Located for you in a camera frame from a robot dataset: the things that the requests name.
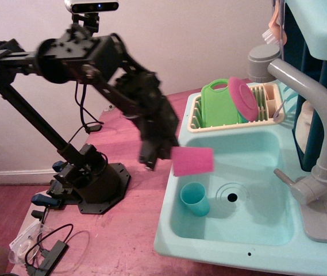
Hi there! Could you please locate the pink plastic cup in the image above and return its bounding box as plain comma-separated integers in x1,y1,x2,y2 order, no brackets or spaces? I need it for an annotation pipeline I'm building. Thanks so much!
171,147,214,177

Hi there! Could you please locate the green cutting board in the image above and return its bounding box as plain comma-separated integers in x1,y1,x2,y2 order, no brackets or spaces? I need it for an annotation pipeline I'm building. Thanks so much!
201,79,240,128

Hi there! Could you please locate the teal plate behind pink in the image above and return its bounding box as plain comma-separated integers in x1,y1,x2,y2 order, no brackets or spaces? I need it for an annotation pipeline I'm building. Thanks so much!
237,112,249,123

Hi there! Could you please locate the white dish brush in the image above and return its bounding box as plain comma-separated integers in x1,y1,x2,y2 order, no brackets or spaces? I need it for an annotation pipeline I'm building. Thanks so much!
262,25,280,45

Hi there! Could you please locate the clear plastic bag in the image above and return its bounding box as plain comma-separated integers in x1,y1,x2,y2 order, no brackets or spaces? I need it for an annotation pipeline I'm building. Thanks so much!
8,220,51,265

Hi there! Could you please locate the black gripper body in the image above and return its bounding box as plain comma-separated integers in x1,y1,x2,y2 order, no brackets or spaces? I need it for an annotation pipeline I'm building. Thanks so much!
120,72,179,170

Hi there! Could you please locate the cream dish rack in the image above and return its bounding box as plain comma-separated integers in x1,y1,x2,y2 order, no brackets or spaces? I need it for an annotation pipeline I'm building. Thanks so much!
186,82,284,133

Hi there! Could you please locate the blue table clamp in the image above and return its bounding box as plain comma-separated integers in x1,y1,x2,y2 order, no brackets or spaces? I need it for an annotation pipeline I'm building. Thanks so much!
31,194,61,209

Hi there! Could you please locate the teal plastic cup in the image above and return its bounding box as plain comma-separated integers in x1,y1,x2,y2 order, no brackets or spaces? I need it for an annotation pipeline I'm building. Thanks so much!
180,182,210,217

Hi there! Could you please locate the purple toy utensil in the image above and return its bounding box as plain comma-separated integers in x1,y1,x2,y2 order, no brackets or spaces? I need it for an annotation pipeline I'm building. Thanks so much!
272,100,285,120

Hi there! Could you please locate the teal toy sink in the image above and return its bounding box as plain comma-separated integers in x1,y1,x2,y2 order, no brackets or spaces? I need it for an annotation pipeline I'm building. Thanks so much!
154,82,327,275

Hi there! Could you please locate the black usb hub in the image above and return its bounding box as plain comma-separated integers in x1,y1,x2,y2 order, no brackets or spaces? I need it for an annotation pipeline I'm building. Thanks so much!
26,240,69,276

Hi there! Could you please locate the grey toy faucet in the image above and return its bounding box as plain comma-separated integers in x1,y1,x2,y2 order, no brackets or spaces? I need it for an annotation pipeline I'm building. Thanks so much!
248,44,327,243

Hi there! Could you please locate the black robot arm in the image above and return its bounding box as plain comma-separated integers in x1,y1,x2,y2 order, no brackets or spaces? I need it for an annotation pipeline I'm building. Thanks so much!
0,24,179,214

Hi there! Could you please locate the pink plastic plate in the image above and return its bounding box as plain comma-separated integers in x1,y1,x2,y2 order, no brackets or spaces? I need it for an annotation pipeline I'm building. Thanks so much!
228,76,258,122

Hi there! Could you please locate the silver depth camera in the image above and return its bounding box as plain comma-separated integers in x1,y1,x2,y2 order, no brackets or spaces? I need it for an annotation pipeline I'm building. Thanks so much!
64,0,119,14

